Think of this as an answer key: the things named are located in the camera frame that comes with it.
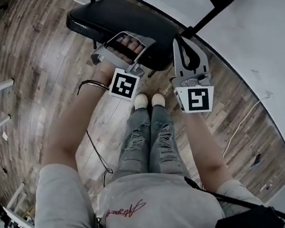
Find person's beige right shoe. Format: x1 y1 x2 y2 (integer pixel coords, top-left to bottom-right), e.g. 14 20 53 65
149 92 167 109

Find person's beige left shoe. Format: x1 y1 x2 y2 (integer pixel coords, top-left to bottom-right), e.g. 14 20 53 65
132 93 149 111

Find person's right forearm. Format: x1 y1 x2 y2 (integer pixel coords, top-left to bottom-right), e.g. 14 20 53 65
180 106 236 197

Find person's beige shoe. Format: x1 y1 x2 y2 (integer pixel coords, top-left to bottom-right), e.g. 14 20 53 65
132 93 149 111
149 92 167 109

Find white cable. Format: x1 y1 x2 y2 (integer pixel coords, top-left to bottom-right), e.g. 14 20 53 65
213 99 273 159

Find person's left forearm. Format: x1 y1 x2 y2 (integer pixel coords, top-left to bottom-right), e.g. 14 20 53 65
25 60 132 173

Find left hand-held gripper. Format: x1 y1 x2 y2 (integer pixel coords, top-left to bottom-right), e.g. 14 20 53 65
87 26 167 107

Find person's grey t-shirt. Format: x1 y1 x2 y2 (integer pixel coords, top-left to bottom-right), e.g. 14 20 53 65
23 129 269 228

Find thin black cable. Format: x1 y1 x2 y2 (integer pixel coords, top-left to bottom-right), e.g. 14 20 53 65
85 126 116 189

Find black folding chair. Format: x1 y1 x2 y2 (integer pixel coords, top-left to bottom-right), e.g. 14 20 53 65
61 0 260 86

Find black wrist bracelet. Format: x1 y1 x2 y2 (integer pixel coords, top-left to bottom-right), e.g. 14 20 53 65
75 76 110 96

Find small white floor item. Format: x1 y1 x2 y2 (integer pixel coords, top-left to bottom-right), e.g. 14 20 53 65
258 183 274 194

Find person's ripped blue jeans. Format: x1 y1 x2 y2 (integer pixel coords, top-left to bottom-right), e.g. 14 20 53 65
102 101 191 190

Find person's left hand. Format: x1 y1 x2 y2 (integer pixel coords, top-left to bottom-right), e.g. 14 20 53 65
115 33 147 59

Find black shoulder bag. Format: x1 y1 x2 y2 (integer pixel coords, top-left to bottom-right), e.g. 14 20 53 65
183 158 285 228

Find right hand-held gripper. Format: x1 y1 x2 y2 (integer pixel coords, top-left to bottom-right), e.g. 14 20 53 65
163 33 218 118

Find black phone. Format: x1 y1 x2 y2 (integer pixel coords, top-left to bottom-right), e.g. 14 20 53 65
249 153 264 169

